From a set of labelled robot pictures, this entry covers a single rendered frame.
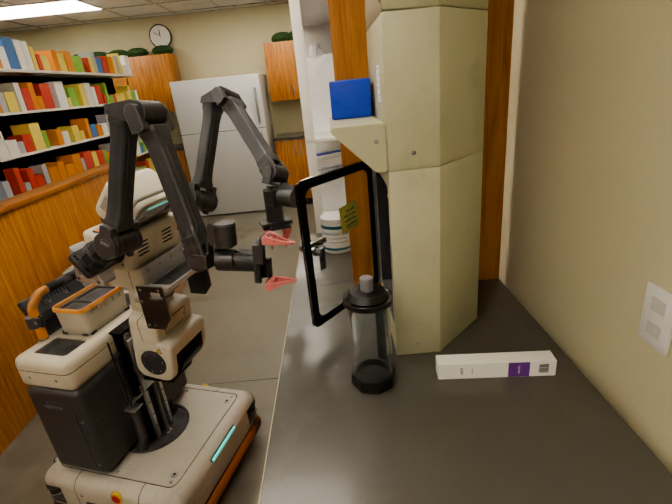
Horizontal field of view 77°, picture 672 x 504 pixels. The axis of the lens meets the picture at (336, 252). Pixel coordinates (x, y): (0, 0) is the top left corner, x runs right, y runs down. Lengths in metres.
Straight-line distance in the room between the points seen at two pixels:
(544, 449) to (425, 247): 0.45
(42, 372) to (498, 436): 1.47
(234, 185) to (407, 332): 5.15
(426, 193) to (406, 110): 0.18
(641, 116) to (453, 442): 0.68
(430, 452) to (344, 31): 1.03
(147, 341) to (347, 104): 1.07
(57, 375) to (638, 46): 1.81
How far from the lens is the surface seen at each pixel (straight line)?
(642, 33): 0.96
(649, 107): 0.93
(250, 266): 1.06
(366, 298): 0.87
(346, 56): 1.26
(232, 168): 6.01
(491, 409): 0.98
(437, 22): 0.92
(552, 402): 1.03
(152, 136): 1.14
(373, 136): 0.90
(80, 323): 1.82
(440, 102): 0.92
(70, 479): 2.12
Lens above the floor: 1.60
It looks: 22 degrees down
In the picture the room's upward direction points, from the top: 6 degrees counter-clockwise
